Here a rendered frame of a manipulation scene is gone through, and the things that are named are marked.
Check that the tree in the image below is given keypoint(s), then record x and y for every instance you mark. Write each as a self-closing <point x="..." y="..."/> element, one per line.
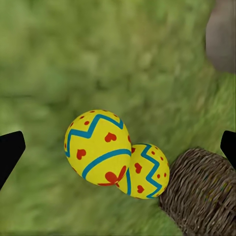
<point x="221" y="36"/>

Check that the easter egg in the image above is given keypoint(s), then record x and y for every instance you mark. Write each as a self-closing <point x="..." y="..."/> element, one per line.
<point x="98" y="147"/>
<point x="148" y="173"/>
<point x="213" y="182"/>

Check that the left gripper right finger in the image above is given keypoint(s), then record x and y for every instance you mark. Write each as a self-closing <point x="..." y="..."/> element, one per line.
<point x="228" y="146"/>

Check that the wicker basket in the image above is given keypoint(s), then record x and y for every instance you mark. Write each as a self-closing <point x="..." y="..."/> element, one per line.
<point x="183" y="199"/>

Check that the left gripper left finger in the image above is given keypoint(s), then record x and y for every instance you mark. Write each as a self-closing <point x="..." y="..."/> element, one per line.
<point x="12" y="146"/>

